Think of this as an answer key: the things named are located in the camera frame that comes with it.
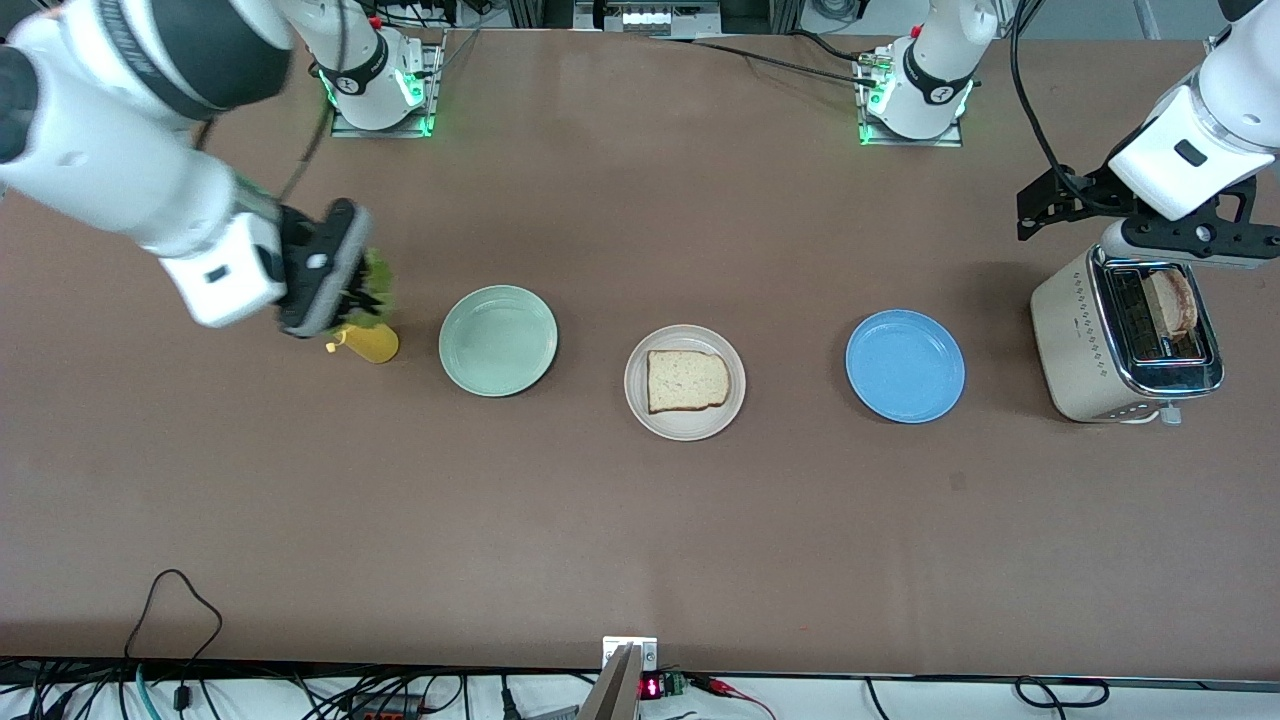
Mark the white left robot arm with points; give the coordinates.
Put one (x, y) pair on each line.
(1190, 150)

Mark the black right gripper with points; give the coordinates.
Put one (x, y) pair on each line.
(293, 233)

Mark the blue plate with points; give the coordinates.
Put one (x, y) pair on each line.
(905, 366)

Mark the brown crust bread slice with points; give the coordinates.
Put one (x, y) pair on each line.
(1172, 300)
(685, 382)

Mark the metal frame corner bracket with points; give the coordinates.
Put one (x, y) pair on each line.
(1213, 45)

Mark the mint green plate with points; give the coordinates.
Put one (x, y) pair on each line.
(498, 340)

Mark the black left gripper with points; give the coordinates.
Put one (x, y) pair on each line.
(1080, 191)

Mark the green lettuce leaf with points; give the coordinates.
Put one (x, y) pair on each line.
(378, 280)

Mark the white power strip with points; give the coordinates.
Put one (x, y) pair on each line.
(650, 18)

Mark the red display electronics module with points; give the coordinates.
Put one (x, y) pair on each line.
(652, 688)

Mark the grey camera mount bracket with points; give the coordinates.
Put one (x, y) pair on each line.
(630, 655)

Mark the red clip lead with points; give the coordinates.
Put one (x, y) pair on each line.
(725, 686)

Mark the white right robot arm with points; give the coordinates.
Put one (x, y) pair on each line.
(110, 170)

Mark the beige metal toaster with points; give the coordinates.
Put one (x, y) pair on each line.
(1070, 350)

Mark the yellow squeeze sauce bottle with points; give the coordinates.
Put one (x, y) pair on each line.
(375, 345)

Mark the beige plate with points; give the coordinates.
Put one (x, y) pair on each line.
(685, 428)

